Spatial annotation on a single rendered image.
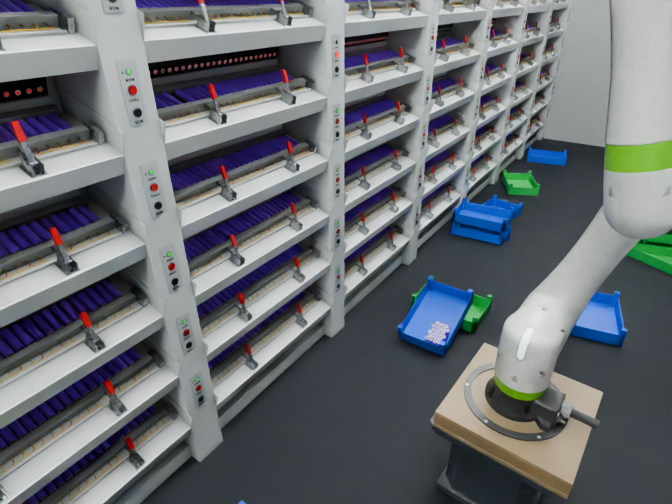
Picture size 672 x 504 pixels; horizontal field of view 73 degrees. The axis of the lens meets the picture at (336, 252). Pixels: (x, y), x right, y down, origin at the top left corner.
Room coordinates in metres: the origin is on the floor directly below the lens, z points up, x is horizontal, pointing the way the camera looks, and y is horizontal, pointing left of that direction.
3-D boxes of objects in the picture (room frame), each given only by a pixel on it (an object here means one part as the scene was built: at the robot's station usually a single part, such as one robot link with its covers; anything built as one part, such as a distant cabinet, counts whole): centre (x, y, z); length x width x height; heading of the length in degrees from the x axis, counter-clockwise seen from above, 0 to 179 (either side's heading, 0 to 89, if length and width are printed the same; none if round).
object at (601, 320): (1.56, -1.11, 0.04); 0.30 x 0.20 x 0.08; 156
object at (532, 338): (0.83, -0.47, 0.49); 0.16 x 0.13 x 0.19; 141
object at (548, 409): (0.79, -0.50, 0.36); 0.26 x 0.15 x 0.06; 51
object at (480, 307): (1.64, -0.51, 0.04); 0.30 x 0.20 x 0.08; 55
